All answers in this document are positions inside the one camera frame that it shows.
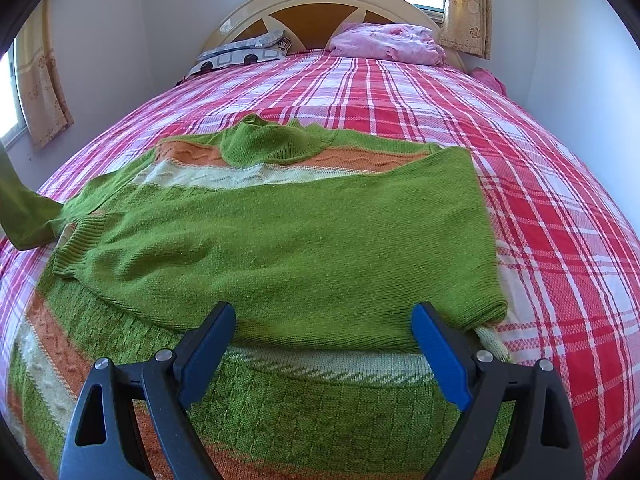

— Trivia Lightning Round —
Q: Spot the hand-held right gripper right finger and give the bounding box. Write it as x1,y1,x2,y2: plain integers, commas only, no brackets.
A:
411,302,586,480

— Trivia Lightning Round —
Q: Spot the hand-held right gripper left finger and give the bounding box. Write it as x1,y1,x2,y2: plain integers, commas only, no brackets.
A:
59,302,237,480

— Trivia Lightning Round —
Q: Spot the green striped knit sweater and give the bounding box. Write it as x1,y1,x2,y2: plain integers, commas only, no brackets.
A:
0,112,516,480

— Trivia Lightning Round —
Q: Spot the red white plaid bed sheet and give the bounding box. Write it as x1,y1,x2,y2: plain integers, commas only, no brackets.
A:
0,47,640,480

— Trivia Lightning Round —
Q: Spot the pink cloth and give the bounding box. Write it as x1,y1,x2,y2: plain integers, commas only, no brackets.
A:
470,66,508,96

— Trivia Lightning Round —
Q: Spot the grey white patterned pillow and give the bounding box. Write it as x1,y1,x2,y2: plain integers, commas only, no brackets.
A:
182,30,291,83

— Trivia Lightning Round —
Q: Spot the yellow floral curtain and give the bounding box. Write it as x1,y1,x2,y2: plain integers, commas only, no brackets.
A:
439,0,494,59
14,0,74,152

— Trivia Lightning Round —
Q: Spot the pink crumpled blanket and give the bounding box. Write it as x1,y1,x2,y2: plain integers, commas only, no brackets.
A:
325,22,446,67

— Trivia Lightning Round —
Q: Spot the cream and brown headboard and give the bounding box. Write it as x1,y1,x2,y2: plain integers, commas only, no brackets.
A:
207,0,468,71

